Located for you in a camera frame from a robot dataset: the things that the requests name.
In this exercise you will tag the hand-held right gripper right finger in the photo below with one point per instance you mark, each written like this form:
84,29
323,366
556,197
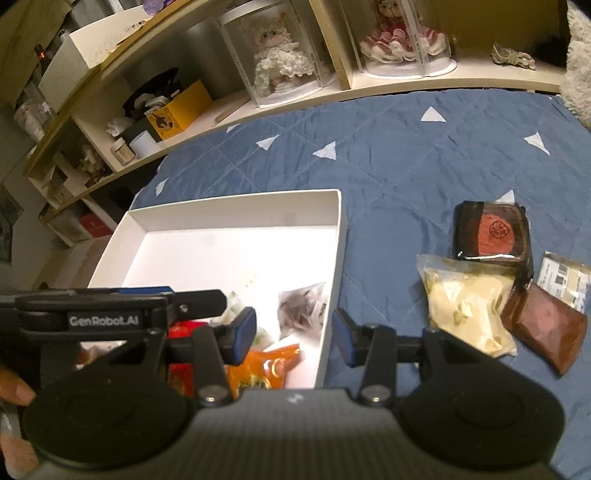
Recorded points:
344,339

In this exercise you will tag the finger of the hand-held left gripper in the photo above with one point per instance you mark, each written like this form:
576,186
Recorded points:
198,305

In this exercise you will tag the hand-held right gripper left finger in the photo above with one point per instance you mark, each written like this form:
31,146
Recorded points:
242,339

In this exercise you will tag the red snack bar packet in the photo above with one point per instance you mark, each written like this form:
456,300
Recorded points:
182,334

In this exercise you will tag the orange bear snack packet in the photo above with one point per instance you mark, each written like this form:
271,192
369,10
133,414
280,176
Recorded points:
265,371

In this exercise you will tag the clear packet with dark snack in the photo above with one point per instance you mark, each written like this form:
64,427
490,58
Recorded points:
301,308

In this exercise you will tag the white shallow cardboard box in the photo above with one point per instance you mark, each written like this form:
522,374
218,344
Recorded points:
207,240

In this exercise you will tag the person's left hand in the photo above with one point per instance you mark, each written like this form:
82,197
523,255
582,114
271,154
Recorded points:
17,390

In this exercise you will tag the red box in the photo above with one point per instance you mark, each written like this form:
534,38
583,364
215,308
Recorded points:
94,226

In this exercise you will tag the cream pastry packet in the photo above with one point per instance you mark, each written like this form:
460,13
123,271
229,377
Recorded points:
466,304

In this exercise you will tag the small glass jar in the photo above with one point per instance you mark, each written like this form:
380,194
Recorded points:
121,152

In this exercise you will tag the white cup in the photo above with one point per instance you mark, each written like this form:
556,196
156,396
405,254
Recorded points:
143,143

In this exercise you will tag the dark hexagonal snack packet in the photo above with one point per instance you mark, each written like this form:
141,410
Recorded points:
491,230

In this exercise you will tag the blue quilted blanket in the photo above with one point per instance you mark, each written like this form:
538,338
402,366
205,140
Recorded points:
392,152

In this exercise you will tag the crumpled white tissue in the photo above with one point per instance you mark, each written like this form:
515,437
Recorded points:
117,125

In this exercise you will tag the yellow cardboard box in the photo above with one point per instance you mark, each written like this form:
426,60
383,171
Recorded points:
180,113

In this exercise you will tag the wooden stick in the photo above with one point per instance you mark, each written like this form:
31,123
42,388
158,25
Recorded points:
231,110

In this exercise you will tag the wooden shelf unit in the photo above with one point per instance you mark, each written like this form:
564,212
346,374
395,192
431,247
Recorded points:
392,85

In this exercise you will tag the white storage box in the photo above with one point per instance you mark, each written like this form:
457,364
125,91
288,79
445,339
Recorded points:
69,60

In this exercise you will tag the cased doll in white dress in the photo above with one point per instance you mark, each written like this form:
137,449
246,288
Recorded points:
277,50

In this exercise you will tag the dark glass bottle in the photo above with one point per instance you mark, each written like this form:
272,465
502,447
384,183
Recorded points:
40,51

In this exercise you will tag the blue plastic bag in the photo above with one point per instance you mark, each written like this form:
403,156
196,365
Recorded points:
154,4

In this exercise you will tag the cased doll in pink dress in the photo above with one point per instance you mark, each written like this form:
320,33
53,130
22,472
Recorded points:
401,37

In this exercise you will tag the small grey figurine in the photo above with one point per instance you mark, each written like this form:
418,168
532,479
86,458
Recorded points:
512,55

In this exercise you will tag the white fluffy pillow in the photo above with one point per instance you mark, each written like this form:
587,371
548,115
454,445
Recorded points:
579,60

